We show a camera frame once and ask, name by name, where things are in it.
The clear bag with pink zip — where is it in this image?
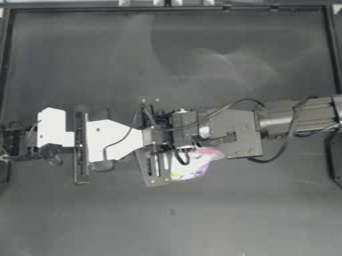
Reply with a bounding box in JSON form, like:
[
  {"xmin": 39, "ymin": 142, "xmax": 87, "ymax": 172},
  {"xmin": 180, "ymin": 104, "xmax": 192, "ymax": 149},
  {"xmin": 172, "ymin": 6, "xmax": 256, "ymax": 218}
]
[{"xmin": 171, "ymin": 148, "xmax": 226, "ymax": 182}]

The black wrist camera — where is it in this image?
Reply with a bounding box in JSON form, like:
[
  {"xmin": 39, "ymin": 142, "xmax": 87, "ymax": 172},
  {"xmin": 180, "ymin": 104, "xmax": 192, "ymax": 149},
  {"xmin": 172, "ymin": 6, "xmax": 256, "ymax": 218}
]
[
  {"xmin": 39, "ymin": 143, "xmax": 64, "ymax": 167},
  {"xmin": 91, "ymin": 159, "xmax": 117, "ymax": 173}
]

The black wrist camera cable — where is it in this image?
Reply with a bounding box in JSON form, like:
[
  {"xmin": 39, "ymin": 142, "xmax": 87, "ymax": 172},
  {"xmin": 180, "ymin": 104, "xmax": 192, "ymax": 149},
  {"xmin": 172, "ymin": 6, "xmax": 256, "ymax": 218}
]
[{"xmin": 101, "ymin": 105, "xmax": 144, "ymax": 161}]

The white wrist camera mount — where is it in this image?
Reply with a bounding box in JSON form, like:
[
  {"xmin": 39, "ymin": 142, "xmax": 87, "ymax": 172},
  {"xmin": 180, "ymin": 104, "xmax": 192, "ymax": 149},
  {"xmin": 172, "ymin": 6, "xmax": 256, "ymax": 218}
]
[
  {"xmin": 84, "ymin": 119, "xmax": 151, "ymax": 163},
  {"xmin": 36, "ymin": 107, "xmax": 76, "ymax": 150}
]

